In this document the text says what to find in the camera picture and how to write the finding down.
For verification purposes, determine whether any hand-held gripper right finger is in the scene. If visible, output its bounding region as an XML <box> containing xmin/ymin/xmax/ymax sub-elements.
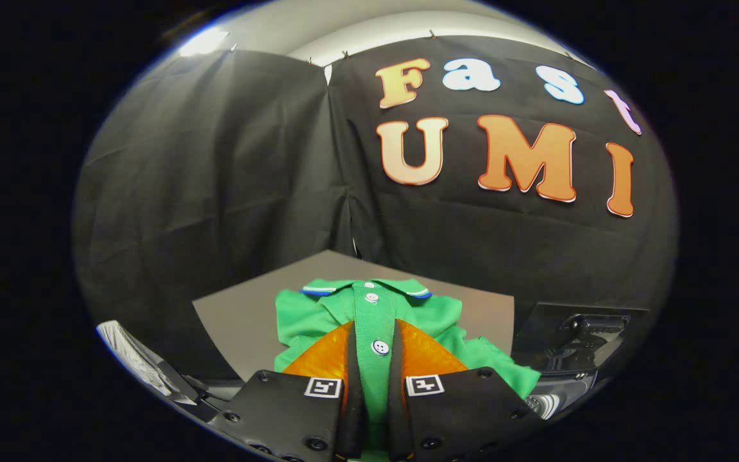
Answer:
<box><xmin>387</xmin><ymin>318</ymin><xmax>547</xmax><ymax>462</ymax></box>

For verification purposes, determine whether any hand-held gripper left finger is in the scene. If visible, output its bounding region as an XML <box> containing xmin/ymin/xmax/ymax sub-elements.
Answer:
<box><xmin>209</xmin><ymin>319</ymin><xmax>365</xmax><ymax>462</ymax></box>

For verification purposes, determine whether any black washing machine lid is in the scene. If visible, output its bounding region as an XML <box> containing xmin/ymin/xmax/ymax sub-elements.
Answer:
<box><xmin>512</xmin><ymin>302</ymin><xmax>650</xmax><ymax>381</ymax></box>

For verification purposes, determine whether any green polo shirt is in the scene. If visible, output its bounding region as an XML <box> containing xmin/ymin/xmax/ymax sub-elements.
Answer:
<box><xmin>275</xmin><ymin>278</ymin><xmax>541</xmax><ymax>462</ymax></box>

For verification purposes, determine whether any white printed panel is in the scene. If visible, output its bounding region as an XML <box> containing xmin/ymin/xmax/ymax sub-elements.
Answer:
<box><xmin>96</xmin><ymin>320</ymin><xmax>198</xmax><ymax>406</ymax></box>

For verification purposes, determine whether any black backdrop cloth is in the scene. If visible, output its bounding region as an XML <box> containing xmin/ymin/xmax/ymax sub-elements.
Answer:
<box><xmin>73</xmin><ymin>35</ymin><xmax>678</xmax><ymax>386</ymax></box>

